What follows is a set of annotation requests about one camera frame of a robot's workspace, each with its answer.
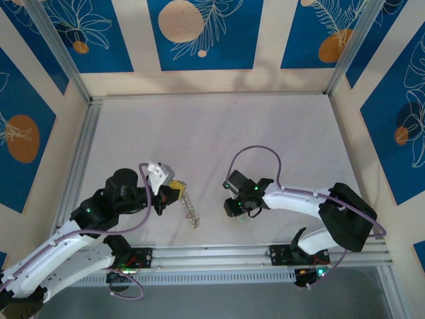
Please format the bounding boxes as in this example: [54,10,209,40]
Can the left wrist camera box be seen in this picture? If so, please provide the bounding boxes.
[146,159,176,196]

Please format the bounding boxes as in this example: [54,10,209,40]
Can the aluminium table edge rail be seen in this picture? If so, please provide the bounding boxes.
[76,239,396,276]

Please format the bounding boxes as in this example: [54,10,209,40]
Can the aluminium side rail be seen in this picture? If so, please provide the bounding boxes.
[54,98,102,230]

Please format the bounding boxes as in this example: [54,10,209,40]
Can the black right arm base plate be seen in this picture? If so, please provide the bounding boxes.
[268,245,331,266]

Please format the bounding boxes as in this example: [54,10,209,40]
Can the grey slotted cable duct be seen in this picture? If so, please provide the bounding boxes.
[69,269,299,288]

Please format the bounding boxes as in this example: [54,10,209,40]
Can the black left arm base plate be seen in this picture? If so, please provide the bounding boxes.
[116,247,154,270]

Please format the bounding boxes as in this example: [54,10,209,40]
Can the aluminium rear rail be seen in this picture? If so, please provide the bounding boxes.
[88,92,331,101]

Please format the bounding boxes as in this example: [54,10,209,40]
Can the aluminium frame post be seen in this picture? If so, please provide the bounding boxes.
[23,0,93,104]
[324,0,389,96]
[377,265,411,319]

